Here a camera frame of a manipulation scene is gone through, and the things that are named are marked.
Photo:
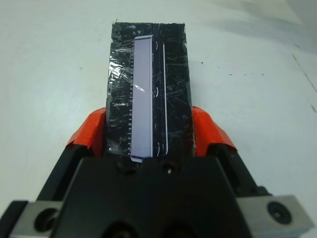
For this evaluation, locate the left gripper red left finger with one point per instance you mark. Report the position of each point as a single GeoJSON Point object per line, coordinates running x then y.
{"type": "Point", "coordinates": [89, 134]}

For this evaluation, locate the black glossy box lid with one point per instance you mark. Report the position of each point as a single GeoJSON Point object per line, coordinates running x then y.
{"type": "Point", "coordinates": [173, 74]}

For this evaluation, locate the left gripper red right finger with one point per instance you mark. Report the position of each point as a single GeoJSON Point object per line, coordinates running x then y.
{"type": "Point", "coordinates": [210, 134]}

